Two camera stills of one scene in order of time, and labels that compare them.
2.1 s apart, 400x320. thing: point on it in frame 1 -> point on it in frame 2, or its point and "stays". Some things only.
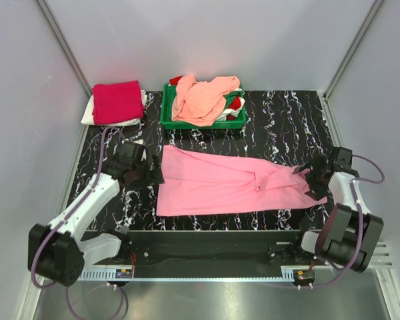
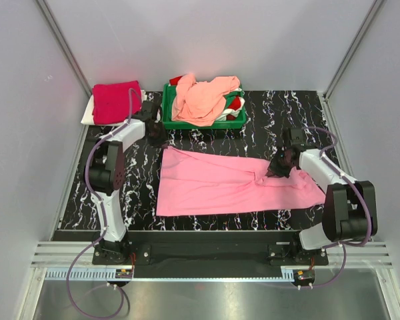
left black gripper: (155, 174) -> (161, 142)
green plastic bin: (166, 115) stays
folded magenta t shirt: (116, 102) stays
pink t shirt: (195, 182) stays
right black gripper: (316, 192) -> (273, 169)
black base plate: (207, 250) stays
